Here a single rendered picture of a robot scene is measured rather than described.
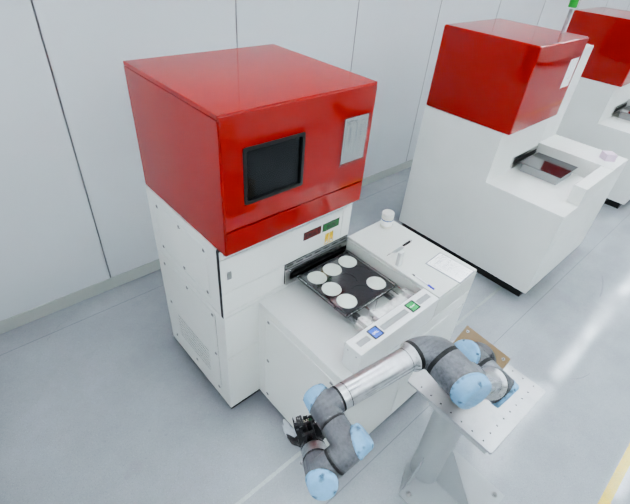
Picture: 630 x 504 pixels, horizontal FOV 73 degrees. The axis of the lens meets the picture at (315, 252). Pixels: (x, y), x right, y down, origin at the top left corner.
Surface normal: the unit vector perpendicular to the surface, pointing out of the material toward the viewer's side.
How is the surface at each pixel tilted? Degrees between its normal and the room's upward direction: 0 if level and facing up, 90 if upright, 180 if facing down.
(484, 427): 0
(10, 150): 90
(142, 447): 0
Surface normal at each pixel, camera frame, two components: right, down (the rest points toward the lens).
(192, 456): 0.07, -0.79
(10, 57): 0.66, 0.49
